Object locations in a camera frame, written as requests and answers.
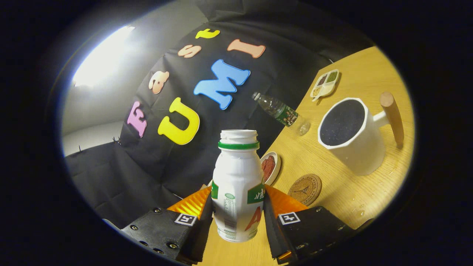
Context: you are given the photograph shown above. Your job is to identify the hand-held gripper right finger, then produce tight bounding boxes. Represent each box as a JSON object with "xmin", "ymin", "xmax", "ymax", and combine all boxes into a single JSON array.
[{"xmin": 263, "ymin": 184, "xmax": 357, "ymax": 265}]

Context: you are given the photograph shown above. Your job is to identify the red sausage meat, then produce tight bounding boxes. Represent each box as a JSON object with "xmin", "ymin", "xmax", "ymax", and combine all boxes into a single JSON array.
[{"xmin": 262, "ymin": 156, "xmax": 276, "ymax": 181}]

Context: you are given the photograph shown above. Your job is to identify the black backdrop cloth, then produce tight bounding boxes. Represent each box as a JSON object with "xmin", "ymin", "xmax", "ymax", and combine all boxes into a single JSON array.
[{"xmin": 65, "ymin": 0, "xmax": 374, "ymax": 229}]

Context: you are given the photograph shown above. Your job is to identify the white divided dish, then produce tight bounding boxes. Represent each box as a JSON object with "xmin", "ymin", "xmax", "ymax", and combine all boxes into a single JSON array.
[{"xmin": 310, "ymin": 69, "xmax": 340, "ymax": 102}]

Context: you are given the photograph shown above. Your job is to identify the wooden table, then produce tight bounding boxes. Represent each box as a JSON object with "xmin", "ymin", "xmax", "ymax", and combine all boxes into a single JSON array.
[{"xmin": 196, "ymin": 46, "xmax": 416, "ymax": 266}]

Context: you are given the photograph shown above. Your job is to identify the round cork coaster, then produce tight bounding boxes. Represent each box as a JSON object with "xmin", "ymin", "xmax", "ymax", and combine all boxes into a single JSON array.
[{"xmin": 287, "ymin": 174, "xmax": 322, "ymax": 206}]

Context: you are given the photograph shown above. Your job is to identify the round white plate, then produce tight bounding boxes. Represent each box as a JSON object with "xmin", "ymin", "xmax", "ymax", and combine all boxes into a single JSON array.
[{"xmin": 260, "ymin": 151, "xmax": 281, "ymax": 186}]

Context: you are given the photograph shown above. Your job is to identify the clear plastic water bottle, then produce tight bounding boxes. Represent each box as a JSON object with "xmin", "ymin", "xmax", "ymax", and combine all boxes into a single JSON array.
[{"xmin": 252, "ymin": 92, "xmax": 311, "ymax": 136}]

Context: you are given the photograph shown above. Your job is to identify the white cup wooden handle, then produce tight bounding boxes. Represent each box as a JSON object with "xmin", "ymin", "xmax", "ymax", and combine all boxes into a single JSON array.
[{"xmin": 318, "ymin": 92, "xmax": 405, "ymax": 176}]

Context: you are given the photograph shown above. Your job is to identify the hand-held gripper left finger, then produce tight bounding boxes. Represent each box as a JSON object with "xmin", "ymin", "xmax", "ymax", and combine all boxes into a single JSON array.
[{"xmin": 120, "ymin": 185, "xmax": 215, "ymax": 265}]

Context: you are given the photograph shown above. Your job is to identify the white juice bottle green label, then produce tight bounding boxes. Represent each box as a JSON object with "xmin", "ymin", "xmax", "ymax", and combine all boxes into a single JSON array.
[{"xmin": 211, "ymin": 129, "xmax": 266, "ymax": 243}]

